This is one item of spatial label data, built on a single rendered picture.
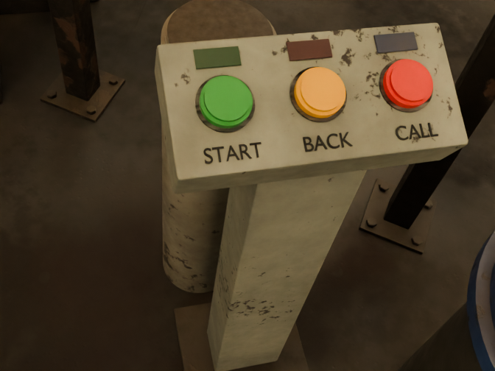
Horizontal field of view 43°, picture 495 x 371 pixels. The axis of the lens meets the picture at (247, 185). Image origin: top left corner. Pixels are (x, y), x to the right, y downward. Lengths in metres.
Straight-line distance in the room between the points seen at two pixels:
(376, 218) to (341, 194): 0.60
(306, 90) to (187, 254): 0.49
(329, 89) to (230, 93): 0.08
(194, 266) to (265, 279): 0.28
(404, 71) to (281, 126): 0.11
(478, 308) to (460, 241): 0.56
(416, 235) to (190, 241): 0.46
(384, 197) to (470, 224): 0.17
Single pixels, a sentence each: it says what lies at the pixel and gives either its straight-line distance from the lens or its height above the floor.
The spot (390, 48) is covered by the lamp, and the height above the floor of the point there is 0.61.
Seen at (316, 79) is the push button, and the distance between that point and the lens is 0.49.
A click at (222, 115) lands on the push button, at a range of 0.46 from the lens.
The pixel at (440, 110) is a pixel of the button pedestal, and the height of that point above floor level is 0.59.
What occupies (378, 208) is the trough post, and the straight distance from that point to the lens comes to 1.18.
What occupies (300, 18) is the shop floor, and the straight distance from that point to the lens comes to 1.48.
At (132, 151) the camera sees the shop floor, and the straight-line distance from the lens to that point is 1.20.
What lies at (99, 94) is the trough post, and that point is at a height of 0.01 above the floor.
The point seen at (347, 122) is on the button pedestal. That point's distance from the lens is 0.50.
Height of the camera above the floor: 0.96
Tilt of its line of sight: 56 degrees down
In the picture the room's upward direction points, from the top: 11 degrees clockwise
